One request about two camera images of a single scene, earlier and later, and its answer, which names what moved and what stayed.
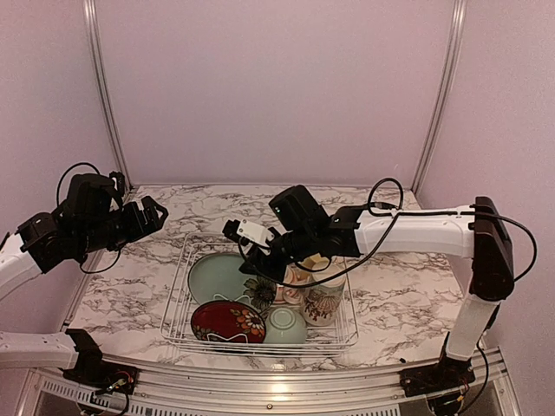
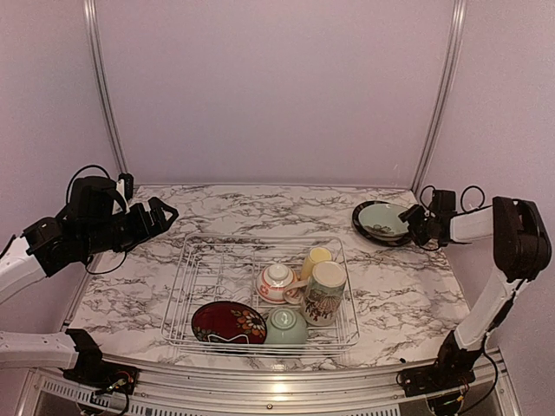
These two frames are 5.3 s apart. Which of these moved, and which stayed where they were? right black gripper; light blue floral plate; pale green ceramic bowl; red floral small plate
Moved: right black gripper; light blue floral plate
Stayed: red floral small plate; pale green ceramic bowl
